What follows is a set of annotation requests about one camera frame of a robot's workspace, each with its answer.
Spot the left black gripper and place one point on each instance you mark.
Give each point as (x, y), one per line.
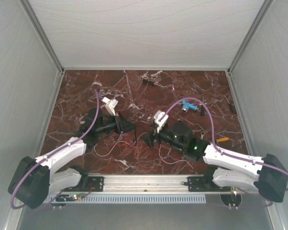
(122, 125)

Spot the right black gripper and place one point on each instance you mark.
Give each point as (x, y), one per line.
(149, 137)

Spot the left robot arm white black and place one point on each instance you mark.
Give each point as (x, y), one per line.
(36, 178)

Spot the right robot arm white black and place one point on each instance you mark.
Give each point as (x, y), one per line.
(265, 175)

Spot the blue plastic connector tool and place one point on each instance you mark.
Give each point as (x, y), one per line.
(186, 106)

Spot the silver wrench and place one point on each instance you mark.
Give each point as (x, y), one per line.
(202, 135)

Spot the small black screwdriver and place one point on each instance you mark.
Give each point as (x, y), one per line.
(202, 110)

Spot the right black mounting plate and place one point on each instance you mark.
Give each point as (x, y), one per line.
(196, 184)

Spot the black mounting plate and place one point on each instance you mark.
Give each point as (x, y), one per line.
(196, 184)
(94, 184)

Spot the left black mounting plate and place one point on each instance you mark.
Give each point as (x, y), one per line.
(94, 184)

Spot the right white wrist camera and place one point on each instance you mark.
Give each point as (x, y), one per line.
(160, 119)

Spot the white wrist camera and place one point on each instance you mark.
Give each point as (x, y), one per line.
(160, 119)
(110, 105)

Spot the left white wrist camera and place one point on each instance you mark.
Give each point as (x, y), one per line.
(110, 105)

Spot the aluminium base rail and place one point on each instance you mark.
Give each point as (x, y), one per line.
(140, 184)

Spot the grey slotted cable duct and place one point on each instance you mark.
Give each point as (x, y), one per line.
(130, 199)

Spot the yellow handled tool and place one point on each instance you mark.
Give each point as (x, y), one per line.
(222, 139)

